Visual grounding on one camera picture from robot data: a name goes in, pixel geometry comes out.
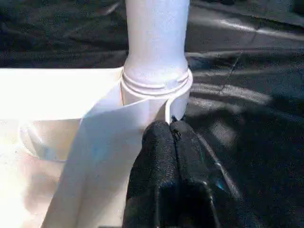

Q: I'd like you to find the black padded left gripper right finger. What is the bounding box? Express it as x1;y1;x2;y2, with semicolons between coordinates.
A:
170;120;243;228

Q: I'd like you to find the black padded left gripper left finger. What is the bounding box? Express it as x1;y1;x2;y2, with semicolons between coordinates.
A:
122;121;178;228

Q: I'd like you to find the white plastic table top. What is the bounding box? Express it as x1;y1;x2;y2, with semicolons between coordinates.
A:
0;67;193;228

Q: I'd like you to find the white plastic table leg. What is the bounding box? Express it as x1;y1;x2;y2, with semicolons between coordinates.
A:
121;0;193;97

